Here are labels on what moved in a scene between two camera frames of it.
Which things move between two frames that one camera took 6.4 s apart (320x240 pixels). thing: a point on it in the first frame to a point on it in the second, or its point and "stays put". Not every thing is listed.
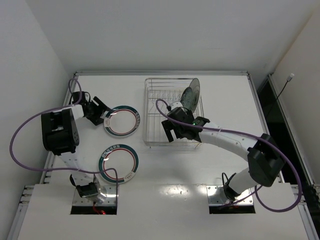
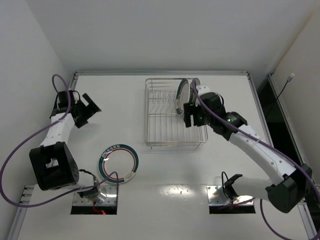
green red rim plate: (122, 121) to (183, 95)
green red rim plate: (122, 157) stays put
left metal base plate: (111, 199) stays put
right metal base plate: (217, 196) stays put
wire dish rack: (159, 94) stays put
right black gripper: (170, 127) to (194, 115)
